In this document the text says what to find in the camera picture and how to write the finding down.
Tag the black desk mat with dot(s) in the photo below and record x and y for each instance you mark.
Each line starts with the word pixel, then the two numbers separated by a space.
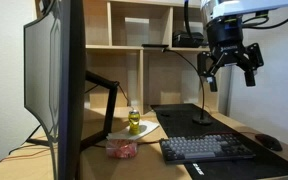
pixel 184 120

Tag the black computer mouse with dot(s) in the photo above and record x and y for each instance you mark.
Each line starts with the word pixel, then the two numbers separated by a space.
pixel 268 142

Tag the black device on shelf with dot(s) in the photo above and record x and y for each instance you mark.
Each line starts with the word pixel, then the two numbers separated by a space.
pixel 187 39

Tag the flat black tablet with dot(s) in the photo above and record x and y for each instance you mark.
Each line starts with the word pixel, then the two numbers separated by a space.
pixel 155 45

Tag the wooden shelf hutch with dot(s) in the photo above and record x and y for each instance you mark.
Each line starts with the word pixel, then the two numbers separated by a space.
pixel 117 47

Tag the black curved monitor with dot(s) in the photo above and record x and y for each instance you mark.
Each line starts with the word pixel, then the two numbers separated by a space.
pixel 64 86

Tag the wooden desk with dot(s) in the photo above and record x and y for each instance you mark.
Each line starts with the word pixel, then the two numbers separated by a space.
pixel 140 168

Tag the grey and black keyboard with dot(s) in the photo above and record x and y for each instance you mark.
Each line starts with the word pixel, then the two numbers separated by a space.
pixel 204 148

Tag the black monitor stand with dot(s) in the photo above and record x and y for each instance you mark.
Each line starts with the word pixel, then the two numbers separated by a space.
pixel 110 103

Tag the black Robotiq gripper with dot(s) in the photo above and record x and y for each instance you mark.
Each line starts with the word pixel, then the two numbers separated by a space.
pixel 224 33

